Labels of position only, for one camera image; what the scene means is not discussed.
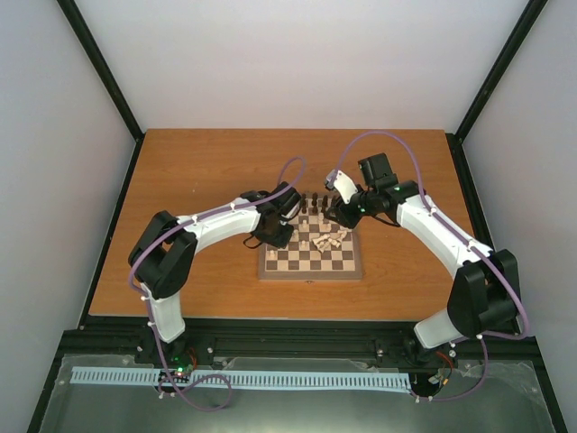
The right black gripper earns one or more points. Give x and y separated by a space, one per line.
345 218

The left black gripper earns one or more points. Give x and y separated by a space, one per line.
281 243

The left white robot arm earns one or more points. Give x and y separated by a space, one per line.
162 259

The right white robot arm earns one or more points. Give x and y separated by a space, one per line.
485 291

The dark chess pieces row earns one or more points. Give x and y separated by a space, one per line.
314 204

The pile of white pieces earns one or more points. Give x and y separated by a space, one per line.
326 241

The wooden chess board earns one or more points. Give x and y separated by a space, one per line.
295 264

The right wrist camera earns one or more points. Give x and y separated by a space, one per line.
338 181

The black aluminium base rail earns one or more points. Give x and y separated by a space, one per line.
211 342

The light blue cable duct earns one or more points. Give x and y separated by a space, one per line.
252 380

